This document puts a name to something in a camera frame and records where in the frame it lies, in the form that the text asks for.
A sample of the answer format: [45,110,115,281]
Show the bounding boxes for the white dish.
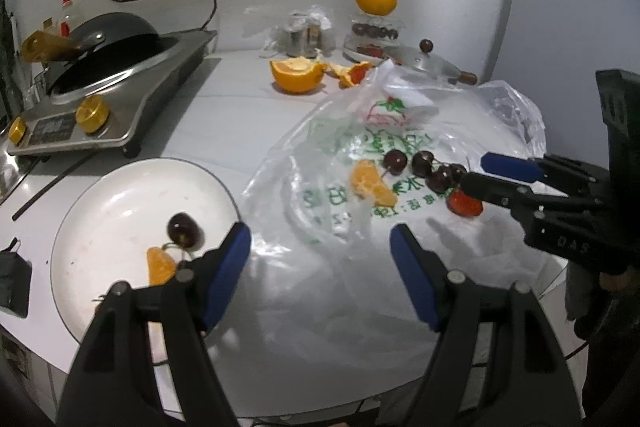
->
[342,34,401,62]

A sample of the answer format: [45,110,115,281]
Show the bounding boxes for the steel cup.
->
[282,14,333,56]

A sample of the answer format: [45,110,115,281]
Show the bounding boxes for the black chopstick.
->
[11,152,96,222]

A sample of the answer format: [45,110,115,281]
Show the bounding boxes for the person's right forearm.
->
[565,257,640,427]

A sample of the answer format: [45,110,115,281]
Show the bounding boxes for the black wok with wooden handle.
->
[21,12,163,82]

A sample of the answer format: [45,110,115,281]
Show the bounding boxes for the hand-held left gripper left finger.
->
[57,221,252,427]

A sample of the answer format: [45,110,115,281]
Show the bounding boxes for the white plate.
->
[50,158,241,343]

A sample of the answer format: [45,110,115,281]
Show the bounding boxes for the clear printed plastic bag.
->
[239,59,547,353]

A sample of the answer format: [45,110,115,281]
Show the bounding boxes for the orange peel piece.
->
[327,61,373,88]

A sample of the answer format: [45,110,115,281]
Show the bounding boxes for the crumpled clear wrap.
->
[243,4,336,60]

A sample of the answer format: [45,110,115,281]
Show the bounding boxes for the person's right hand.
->
[600,269,632,290]

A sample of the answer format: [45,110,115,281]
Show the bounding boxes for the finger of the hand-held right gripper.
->
[480,152,608,195]
[459,173,601,214]

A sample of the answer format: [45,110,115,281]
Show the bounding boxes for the clear box of cherries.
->
[350,13,403,42]

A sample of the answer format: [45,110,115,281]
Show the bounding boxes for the black pouch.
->
[0,237,33,319]

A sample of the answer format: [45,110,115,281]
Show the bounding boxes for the tangerine segment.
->
[146,247,178,286]
[349,159,397,208]

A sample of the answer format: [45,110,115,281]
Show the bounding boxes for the half peeled orange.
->
[270,55,328,95]

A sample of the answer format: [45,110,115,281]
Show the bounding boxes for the strawberry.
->
[446,189,485,218]

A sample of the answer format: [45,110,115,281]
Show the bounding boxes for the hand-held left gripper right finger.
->
[390,223,586,427]

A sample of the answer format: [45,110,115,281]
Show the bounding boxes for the steel induction cooker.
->
[5,29,219,158]

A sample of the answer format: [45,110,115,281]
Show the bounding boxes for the small pot lid with knob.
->
[384,38,463,75]

